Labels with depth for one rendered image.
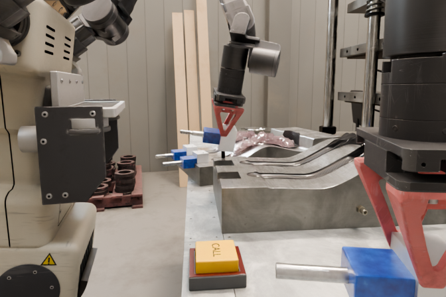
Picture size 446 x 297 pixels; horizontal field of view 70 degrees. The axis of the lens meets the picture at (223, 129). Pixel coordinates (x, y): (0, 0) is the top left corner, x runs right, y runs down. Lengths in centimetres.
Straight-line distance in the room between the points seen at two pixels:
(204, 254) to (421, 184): 34
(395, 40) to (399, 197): 10
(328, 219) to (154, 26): 360
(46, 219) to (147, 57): 347
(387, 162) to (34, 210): 55
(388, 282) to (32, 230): 54
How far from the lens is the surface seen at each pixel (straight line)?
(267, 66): 70
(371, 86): 166
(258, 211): 63
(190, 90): 364
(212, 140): 75
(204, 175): 90
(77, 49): 89
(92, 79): 404
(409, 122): 24
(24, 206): 64
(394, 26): 25
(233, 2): 78
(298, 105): 448
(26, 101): 63
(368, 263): 28
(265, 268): 54
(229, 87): 71
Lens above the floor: 108
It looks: 8 degrees down
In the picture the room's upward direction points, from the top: straight up
